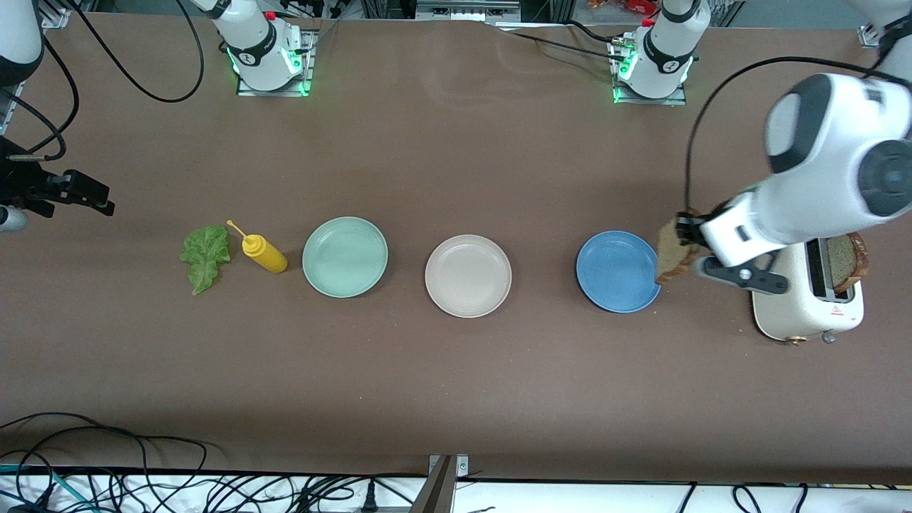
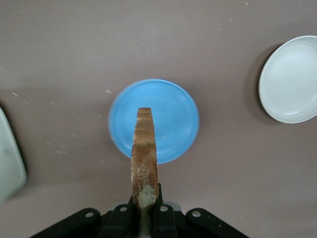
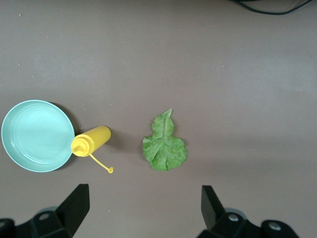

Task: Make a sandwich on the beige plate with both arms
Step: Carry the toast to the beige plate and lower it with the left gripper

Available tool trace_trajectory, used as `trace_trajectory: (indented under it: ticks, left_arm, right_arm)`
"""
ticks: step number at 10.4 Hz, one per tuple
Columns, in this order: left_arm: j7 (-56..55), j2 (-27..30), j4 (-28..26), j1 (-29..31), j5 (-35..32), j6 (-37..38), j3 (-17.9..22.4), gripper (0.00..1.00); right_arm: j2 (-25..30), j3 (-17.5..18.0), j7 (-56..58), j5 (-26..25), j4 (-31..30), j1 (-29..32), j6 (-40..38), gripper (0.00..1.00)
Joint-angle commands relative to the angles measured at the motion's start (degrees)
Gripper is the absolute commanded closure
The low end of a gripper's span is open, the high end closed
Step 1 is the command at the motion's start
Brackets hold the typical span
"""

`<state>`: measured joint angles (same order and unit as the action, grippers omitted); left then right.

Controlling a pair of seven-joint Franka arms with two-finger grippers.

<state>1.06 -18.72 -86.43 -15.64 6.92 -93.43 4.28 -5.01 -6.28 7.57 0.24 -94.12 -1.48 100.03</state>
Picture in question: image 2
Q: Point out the white two-slot toaster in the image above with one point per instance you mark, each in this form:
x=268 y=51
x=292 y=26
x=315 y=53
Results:
x=10 y=161

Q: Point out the beige round plate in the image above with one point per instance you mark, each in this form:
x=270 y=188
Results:
x=289 y=79

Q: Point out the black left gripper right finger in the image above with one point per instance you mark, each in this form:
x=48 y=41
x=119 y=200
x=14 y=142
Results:
x=166 y=220

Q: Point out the blue round plate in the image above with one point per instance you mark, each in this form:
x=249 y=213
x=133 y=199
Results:
x=173 y=116

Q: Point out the brown bread slice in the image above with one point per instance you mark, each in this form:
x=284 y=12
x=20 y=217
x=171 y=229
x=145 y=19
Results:
x=144 y=153

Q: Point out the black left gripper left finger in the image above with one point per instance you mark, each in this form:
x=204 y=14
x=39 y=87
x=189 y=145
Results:
x=119 y=220

